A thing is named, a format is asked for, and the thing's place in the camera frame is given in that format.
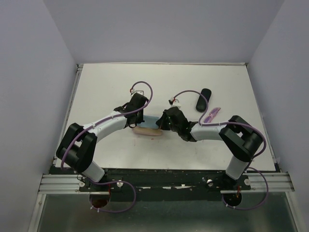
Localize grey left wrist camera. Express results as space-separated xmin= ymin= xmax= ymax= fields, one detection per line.
xmin=130 ymin=89 xmax=144 ymax=95

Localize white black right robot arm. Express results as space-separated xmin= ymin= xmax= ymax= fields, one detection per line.
xmin=156 ymin=107 xmax=267 ymax=189

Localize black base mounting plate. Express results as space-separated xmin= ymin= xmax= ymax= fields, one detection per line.
xmin=79 ymin=169 xmax=251 ymax=202

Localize purple sunglasses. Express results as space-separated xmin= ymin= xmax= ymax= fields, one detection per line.
xmin=203 ymin=107 xmax=221 ymax=124

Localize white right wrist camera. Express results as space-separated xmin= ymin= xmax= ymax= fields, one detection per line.
xmin=169 ymin=97 xmax=181 ymax=109

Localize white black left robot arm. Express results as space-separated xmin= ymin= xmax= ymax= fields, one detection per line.
xmin=56 ymin=93 xmax=149 ymax=191

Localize aluminium extrusion rail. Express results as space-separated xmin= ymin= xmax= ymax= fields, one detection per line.
xmin=38 ymin=173 xmax=295 ymax=195

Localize pink glasses case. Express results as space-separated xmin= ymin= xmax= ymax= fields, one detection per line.
xmin=132 ymin=127 xmax=162 ymax=136

